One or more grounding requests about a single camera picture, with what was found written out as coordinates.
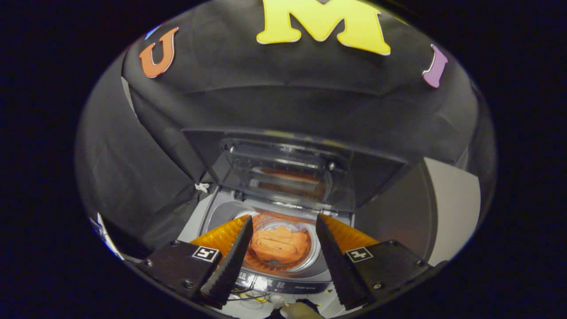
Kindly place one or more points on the yellow-orange polo shirt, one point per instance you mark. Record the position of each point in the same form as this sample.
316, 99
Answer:
279, 243

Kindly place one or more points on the black backdrop cloth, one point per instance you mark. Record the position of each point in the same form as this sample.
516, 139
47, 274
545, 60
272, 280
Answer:
274, 88

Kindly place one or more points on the beige cabinet with dark top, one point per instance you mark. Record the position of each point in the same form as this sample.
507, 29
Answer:
452, 208

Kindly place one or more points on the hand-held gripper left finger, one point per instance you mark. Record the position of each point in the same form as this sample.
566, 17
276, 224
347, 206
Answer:
228, 266

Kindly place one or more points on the grey washing machine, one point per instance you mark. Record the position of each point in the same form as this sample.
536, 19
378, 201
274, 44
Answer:
283, 274

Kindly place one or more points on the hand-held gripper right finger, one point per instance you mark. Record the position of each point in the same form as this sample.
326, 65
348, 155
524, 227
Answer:
339, 266

